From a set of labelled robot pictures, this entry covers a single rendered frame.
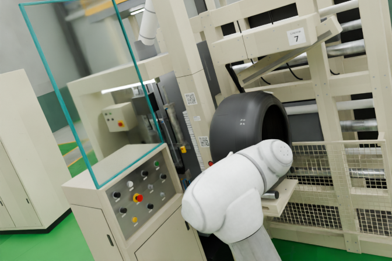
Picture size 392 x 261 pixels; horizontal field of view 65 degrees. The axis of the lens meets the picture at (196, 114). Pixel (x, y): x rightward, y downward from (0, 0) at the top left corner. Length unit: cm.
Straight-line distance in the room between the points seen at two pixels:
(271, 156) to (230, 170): 11
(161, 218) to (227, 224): 128
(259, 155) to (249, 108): 84
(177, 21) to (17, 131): 311
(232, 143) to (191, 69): 51
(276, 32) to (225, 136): 64
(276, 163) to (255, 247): 20
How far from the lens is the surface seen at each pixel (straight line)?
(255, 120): 161
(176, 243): 214
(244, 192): 76
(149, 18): 231
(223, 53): 198
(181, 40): 181
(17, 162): 442
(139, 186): 192
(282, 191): 205
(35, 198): 455
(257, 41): 187
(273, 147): 81
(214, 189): 73
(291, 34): 179
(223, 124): 166
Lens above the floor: 187
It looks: 14 degrees down
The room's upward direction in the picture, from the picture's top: 17 degrees counter-clockwise
